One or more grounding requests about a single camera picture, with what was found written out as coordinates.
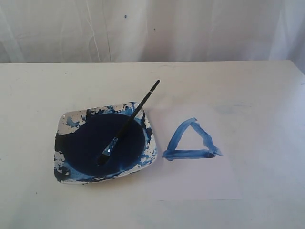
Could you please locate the white square paint dish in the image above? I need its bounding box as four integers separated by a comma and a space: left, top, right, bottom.
54, 102, 157, 184

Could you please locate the white backdrop cloth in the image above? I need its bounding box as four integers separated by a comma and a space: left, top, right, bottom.
0, 0, 305, 67

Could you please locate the black paintbrush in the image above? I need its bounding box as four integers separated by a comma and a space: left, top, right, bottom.
97, 80, 160, 166

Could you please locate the white paper sheet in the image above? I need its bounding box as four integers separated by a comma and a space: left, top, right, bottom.
143, 104, 240, 200

